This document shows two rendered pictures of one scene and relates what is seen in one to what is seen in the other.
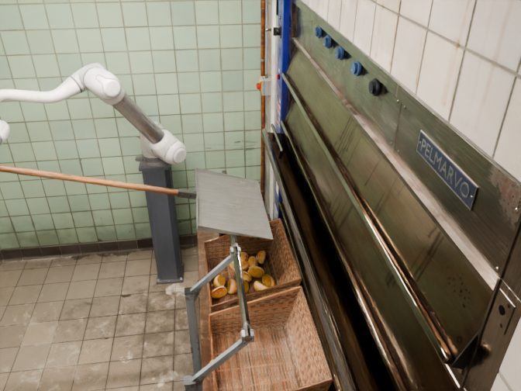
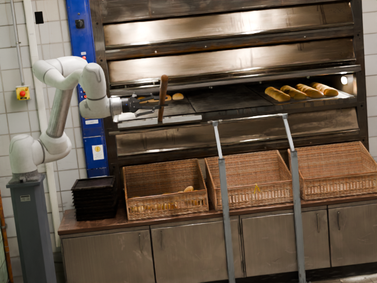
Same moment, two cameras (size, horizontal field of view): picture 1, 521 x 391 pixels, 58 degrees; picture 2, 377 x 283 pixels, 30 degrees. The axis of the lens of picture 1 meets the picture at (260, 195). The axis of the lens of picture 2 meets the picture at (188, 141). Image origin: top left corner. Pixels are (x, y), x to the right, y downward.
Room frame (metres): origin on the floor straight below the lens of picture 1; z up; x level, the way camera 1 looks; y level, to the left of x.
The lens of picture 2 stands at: (1.45, 4.83, 1.92)
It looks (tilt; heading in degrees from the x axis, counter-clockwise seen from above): 11 degrees down; 275
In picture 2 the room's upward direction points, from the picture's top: 5 degrees counter-clockwise
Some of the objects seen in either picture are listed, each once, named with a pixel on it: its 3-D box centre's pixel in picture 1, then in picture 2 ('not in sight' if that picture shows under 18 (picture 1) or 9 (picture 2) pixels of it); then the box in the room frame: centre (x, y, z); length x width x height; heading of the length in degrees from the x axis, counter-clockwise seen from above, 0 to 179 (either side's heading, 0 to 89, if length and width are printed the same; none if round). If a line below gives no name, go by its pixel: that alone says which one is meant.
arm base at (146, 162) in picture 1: (152, 157); (24, 176); (2.79, 0.72, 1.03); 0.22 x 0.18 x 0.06; 96
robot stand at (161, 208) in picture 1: (163, 222); (36, 256); (2.80, 0.70, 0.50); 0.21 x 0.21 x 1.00; 6
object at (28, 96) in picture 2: (266, 85); (23, 92); (2.97, -0.04, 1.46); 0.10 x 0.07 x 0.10; 8
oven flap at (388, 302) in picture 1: (336, 195); (231, 60); (1.48, -0.28, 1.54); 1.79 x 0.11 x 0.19; 8
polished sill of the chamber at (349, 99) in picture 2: not in sight; (235, 111); (1.49, -0.30, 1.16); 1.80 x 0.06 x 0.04; 8
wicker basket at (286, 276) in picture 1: (248, 268); (164, 188); (2.03, 0.07, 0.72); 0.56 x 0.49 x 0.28; 9
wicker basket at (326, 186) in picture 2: not in sight; (333, 169); (0.83, -0.10, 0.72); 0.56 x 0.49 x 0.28; 7
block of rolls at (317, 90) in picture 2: not in sight; (300, 91); (0.97, -0.79, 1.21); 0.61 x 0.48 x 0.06; 98
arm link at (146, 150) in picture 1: (153, 138); (23, 152); (2.79, 0.69, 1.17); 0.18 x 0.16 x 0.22; 43
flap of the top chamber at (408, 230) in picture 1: (342, 131); (229, 23); (1.48, -0.28, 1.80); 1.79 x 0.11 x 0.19; 8
